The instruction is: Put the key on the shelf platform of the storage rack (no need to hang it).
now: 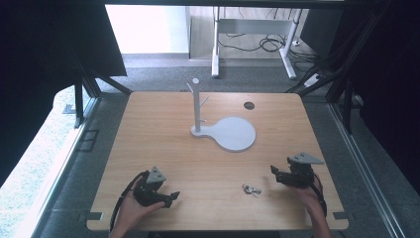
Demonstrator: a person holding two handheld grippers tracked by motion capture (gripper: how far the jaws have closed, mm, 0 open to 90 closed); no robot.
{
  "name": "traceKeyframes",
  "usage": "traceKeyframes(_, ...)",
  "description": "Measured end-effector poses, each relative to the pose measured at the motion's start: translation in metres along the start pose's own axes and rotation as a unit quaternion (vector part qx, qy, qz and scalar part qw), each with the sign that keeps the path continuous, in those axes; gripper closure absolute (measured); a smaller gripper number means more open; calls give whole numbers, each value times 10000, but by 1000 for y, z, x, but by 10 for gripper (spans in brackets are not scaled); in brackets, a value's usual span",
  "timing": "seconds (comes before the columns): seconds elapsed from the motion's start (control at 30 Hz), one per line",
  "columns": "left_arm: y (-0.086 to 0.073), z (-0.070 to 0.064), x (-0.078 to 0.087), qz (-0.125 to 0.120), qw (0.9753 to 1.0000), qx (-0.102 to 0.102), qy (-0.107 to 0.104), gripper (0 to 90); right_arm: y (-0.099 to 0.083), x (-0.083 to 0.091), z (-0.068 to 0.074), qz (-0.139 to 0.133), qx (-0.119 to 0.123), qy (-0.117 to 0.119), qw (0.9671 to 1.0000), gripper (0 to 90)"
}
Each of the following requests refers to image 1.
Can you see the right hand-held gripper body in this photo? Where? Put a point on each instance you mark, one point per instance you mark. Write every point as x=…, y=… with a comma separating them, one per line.
x=298, y=177

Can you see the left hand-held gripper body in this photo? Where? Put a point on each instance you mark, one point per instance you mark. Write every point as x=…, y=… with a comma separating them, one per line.
x=150, y=195

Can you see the person's left hand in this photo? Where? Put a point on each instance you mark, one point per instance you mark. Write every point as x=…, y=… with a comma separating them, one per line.
x=130, y=210

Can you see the person's right hand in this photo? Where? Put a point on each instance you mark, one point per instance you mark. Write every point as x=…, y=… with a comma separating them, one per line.
x=312, y=201

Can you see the silver keys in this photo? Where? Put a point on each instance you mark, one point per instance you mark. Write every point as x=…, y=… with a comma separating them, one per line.
x=251, y=190

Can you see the white key holder stand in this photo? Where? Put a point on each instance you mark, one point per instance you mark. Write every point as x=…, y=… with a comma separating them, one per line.
x=232, y=134

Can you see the white power strip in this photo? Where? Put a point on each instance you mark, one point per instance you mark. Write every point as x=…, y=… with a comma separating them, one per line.
x=312, y=80

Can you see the black curtain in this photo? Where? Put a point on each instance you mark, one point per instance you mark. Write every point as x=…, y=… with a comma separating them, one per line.
x=389, y=82
x=49, y=66

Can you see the aluminium rail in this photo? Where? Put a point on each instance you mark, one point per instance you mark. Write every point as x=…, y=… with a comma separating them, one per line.
x=366, y=178
x=56, y=172

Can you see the black metal frame strut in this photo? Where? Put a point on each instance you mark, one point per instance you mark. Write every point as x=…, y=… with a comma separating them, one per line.
x=346, y=95
x=79, y=102

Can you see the white desk frame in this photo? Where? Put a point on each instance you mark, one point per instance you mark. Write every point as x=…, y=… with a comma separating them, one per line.
x=254, y=25

